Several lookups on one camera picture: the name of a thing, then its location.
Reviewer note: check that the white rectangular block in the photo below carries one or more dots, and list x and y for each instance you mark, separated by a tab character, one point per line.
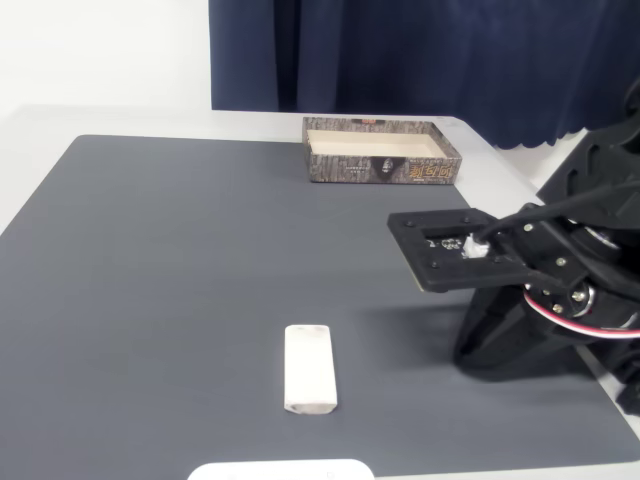
309	370

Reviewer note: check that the navy blue curtain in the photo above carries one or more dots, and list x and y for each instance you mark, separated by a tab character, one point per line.
400	60

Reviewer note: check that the bark-pattern open cardboard box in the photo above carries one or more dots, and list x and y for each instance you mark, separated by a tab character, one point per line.
350	170

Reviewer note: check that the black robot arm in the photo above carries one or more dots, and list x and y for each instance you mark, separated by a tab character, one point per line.
600	160

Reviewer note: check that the dark grey desk mat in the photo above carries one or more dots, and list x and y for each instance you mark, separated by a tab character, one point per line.
150	275

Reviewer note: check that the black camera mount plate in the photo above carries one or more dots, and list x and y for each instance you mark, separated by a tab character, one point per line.
415	250

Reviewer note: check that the white rounded device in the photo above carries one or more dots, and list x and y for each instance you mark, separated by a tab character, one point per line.
280	471

